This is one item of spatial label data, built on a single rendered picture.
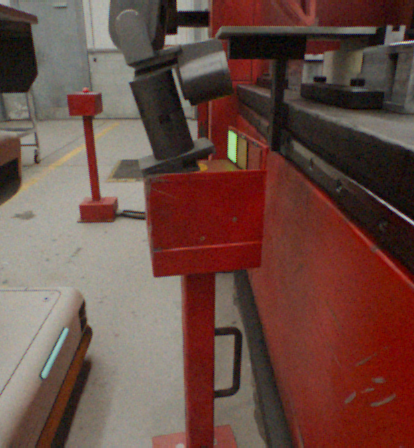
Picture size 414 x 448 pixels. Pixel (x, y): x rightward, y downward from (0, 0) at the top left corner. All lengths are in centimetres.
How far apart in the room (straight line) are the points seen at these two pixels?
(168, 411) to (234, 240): 80
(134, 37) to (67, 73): 776
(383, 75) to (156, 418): 103
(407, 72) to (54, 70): 790
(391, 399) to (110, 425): 94
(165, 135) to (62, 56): 779
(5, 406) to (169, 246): 58
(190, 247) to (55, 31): 788
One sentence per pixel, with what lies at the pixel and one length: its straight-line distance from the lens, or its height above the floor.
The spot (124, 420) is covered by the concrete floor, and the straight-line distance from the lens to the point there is 125.
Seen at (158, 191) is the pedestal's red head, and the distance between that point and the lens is 50.
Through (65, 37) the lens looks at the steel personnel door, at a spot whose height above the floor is 149.
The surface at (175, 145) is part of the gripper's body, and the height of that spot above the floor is 84.
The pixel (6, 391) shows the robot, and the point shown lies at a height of 28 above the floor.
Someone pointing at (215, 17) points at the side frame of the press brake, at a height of 112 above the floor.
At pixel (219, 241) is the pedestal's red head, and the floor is 71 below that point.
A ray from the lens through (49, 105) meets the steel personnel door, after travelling 842.
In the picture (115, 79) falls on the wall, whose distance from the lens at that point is 807.
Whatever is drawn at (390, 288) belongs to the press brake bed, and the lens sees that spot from 40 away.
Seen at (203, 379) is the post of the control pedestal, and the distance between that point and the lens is 78.
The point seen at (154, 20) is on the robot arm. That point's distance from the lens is 50.
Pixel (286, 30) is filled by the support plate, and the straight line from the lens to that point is 73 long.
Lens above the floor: 93
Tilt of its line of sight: 23 degrees down
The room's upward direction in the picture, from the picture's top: straight up
